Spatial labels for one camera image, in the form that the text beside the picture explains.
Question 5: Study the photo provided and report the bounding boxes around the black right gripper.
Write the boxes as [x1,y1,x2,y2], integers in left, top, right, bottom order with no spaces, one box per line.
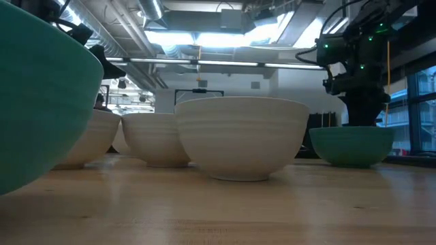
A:
[322,64,392,127]

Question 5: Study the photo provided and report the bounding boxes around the teal plastic bowl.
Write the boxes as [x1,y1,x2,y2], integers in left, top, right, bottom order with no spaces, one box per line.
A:
[309,126,396,169]
[0,0,105,197]

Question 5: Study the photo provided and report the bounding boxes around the white plastic bowl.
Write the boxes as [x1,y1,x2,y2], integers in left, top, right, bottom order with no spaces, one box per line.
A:
[52,108,123,171]
[174,96,311,182]
[121,112,191,169]

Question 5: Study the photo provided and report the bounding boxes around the black cabinet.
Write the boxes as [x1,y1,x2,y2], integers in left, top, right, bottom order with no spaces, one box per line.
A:
[307,111,337,129]

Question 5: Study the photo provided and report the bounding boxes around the long linear ceiling light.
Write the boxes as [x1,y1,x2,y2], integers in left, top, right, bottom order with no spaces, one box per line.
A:
[105,56,325,71]

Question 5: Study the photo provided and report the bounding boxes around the grey ceiling box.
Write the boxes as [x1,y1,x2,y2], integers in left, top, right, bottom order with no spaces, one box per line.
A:
[220,9,245,30]

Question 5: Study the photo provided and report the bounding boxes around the person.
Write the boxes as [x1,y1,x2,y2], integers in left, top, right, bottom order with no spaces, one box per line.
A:
[93,93,113,113]

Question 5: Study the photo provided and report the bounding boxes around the dark window frame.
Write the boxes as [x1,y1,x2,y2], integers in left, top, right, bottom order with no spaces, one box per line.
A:
[406,64,436,154]

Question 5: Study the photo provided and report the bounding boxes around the yellow hanging cable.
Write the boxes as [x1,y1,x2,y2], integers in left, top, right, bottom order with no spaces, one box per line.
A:
[196,45,203,82]
[384,39,392,128]

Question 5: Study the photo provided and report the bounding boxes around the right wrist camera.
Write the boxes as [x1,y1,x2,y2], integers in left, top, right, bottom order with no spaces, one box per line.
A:
[315,33,349,67]

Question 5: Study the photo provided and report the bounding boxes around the black aluminium table frame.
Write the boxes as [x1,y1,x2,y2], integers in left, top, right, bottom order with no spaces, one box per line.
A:
[296,151,436,168]

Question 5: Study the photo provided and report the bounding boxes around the black camera cable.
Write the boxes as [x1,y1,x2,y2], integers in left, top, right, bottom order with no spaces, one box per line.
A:
[294,46,320,66]

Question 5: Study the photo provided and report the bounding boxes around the round silver ceiling duct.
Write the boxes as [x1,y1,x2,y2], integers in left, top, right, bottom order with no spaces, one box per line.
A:
[138,0,165,21]

